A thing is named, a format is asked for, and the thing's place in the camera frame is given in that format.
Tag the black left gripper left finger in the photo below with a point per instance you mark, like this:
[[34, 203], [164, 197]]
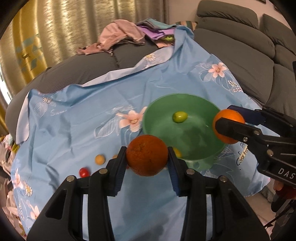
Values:
[[61, 218]]

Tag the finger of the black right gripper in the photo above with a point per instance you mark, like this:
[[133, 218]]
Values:
[[279, 123], [265, 148]]

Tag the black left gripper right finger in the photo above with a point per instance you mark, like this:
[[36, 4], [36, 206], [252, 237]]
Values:
[[233, 218]]

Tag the bright orange fruit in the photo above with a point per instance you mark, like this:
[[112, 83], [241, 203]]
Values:
[[231, 115]]

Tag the dark orange fruit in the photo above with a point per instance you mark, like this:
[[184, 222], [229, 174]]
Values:
[[147, 155]]

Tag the person right hand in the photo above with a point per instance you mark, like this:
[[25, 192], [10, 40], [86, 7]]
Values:
[[284, 191]]

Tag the small red cherry tomato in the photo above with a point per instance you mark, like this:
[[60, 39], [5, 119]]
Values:
[[84, 172]]

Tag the clutter pile beside sofa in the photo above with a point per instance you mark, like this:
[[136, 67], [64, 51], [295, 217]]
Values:
[[8, 152]]

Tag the yellow small fruit in bowl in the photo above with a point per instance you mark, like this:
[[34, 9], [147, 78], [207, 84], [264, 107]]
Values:
[[177, 152]]

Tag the blue floral cloth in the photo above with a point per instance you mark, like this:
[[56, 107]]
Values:
[[61, 132]]

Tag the green plastic bowl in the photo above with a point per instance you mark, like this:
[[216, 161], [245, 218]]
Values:
[[194, 137]]

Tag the green jujube fruit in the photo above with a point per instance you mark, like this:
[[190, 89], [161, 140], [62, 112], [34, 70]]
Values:
[[179, 116]]

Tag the purple garment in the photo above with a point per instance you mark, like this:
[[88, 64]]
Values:
[[159, 33]]

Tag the gold curtain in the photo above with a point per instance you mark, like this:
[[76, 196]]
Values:
[[40, 41]]

